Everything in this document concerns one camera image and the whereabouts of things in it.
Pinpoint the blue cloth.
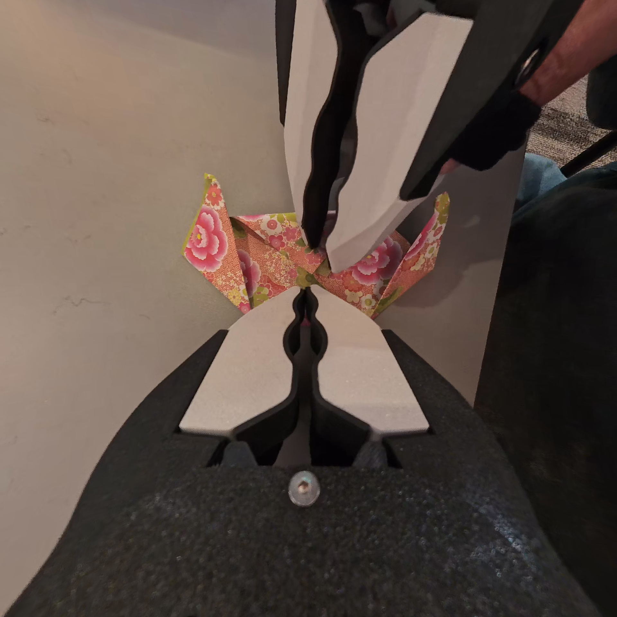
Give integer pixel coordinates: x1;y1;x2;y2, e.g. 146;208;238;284
513;153;570;210

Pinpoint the floral origami paper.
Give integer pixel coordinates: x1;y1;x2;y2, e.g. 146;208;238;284
182;173;451;331

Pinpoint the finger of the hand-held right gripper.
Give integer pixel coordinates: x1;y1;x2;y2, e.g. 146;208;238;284
324;12;476;274
283;0;373;250

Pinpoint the person's right forearm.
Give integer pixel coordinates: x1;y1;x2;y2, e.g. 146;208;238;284
520;0;617;106

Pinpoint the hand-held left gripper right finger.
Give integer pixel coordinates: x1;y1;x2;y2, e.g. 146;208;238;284
307;287;430;467

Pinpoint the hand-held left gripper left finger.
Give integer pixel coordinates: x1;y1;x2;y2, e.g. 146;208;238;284
179;288;307;467

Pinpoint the person's right hand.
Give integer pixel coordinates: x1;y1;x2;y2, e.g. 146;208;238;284
440;89;541;175

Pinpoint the black chair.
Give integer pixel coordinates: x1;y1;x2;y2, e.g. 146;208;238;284
559;58;617;178

